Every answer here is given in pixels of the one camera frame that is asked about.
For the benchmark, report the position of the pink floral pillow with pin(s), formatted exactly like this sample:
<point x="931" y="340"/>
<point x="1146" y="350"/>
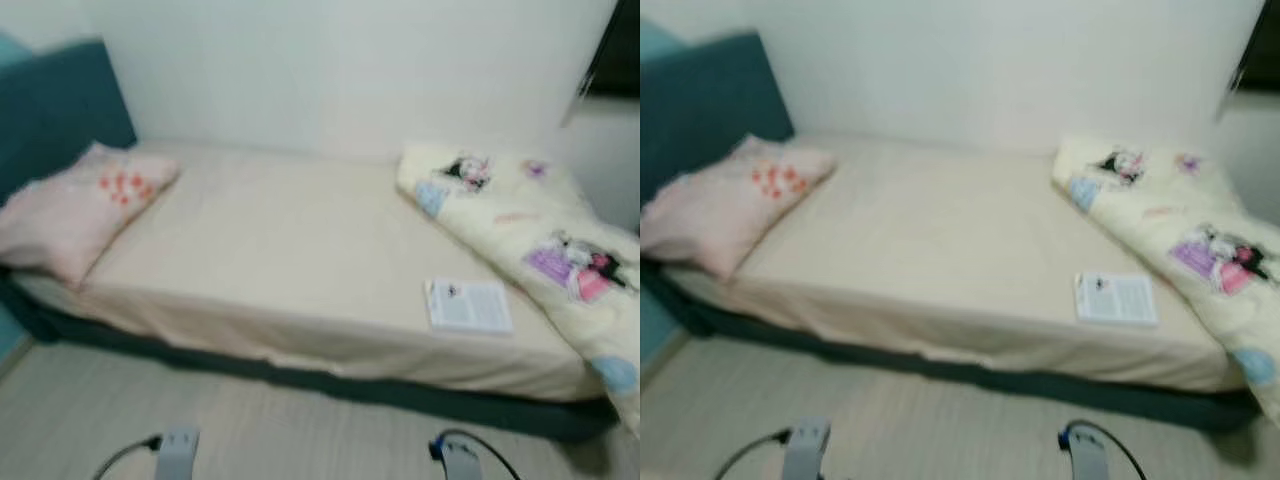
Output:
<point x="725" y="200"/>
<point x="75" y="210"/>

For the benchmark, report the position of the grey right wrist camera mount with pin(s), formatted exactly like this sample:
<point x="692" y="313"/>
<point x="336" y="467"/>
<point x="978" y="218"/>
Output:
<point x="1090" y="455"/>
<point x="462" y="460"/>

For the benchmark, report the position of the cream cartoon print blanket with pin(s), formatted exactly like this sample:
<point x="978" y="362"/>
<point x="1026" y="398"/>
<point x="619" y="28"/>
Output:
<point x="1180" y="215"/>
<point x="530" y="225"/>

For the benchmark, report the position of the teal upholstered bed frame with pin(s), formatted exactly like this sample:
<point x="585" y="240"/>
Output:
<point x="710" y="100"/>
<point x="60" y="110"/>

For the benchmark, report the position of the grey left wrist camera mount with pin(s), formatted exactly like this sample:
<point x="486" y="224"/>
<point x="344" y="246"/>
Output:
<point x="178" y="455"/>
<point x="806" y="450"/>

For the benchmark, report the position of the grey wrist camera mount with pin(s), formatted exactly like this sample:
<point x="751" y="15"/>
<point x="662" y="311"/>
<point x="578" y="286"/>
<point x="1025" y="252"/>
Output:
<point x="1090" y="455"/>
<point x="462" y="460"/>
<point x="806" y="450"/>
<point x="178" y="455"/>

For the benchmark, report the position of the white paperback book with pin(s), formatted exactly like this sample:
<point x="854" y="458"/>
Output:
<point x="1117" y="298"/>
<point x="470" y="306"/>

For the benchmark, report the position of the cream sheeted mattress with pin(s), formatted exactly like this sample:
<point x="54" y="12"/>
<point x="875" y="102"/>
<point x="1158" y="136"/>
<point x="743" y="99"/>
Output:
<point x="930" y="235"/>
<point x="280" y="240"/>

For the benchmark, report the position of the black window blind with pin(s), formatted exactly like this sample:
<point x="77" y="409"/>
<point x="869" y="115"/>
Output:
<point x="1262" y="45"/>

